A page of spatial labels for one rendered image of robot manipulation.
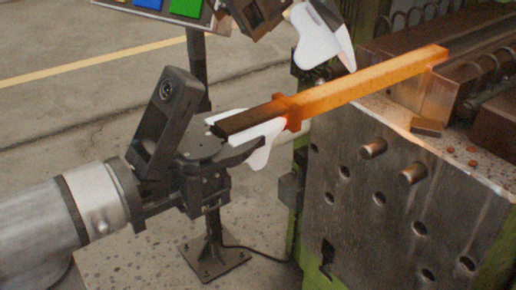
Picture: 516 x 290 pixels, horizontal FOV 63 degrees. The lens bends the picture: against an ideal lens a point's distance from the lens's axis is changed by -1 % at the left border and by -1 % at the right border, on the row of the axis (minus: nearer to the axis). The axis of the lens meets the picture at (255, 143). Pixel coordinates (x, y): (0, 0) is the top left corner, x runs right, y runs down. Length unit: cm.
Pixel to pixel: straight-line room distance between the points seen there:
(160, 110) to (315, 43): 16
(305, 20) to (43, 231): 31
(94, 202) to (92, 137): 191
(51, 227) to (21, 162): 189
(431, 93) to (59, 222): 54
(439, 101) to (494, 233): 20
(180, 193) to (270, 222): 128
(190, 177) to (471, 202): 40
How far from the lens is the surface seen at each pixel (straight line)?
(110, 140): 229
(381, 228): 82
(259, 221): 175
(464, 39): 84
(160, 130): 42
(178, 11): 92
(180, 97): 41
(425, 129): 68
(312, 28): 43
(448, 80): 68
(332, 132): 80
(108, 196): 43
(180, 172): 45
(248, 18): 41
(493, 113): 66
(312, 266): 109
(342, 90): 57
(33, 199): 43
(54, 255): 44
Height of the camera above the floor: 129
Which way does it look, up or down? 37 degrees down
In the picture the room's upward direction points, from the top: straight up
